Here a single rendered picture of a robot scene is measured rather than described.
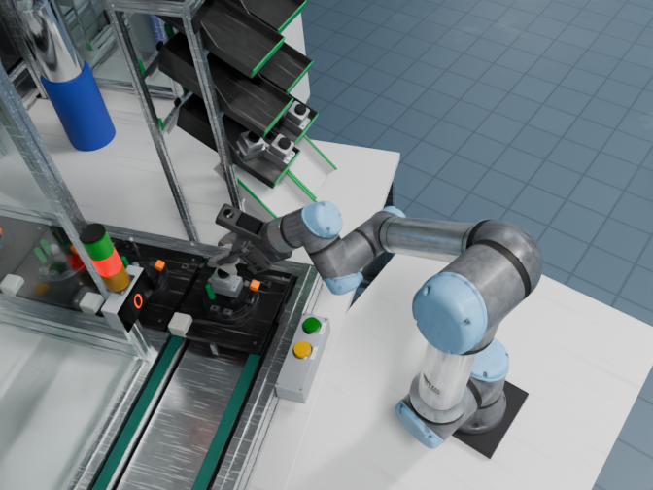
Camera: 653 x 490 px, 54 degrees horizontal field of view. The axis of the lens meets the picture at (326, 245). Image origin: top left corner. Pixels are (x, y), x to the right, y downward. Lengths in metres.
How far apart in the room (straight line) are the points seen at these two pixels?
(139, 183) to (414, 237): 1.19
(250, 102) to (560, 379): 0.98
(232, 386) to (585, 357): 0.86
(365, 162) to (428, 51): 2.12
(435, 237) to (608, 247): 2.01
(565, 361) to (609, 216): 1.63
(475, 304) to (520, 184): 2.38
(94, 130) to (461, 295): 1.64
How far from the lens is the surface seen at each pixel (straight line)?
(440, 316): 0.97
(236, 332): 1.60
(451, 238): 1.15
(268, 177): 1.60
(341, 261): 1.29
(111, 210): 2.14
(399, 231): 1.26
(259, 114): 1.51
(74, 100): 2.26
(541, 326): 1.75
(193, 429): 1.57
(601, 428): 1.65
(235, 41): 1.44
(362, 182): 2.04
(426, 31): 4.32
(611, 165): 3.51
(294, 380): 1.52
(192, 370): 1.64
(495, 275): 0.98
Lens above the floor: 2.29
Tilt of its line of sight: 50 degrees down
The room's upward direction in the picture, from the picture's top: 7 degrees counter-clockwise
